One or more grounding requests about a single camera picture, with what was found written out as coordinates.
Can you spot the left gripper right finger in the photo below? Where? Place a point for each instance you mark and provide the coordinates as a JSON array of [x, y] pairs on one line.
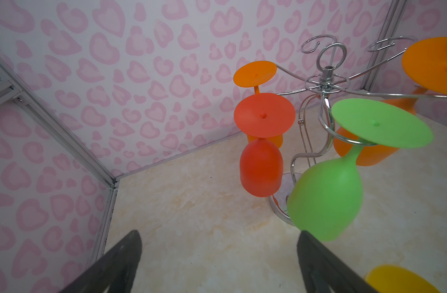
[[324, 272]]

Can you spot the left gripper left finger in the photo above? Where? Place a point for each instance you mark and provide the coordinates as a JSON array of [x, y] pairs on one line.
[[114, 272]]

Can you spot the yellow wine glass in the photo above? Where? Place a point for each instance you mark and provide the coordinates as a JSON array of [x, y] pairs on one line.
[[395, 279]]

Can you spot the green wine glass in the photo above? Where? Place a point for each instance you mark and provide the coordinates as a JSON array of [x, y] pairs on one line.
[[328, 196]]

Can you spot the orange wine glass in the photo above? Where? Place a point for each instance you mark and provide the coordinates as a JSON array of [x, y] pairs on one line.
[[254, 75], [425, 63]]

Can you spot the red wine glass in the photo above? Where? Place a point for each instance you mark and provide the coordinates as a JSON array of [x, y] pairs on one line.
[[261, 167]]

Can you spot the chrome wine glass rack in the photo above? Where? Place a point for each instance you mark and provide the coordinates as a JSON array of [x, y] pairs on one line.
[[324, 84]]

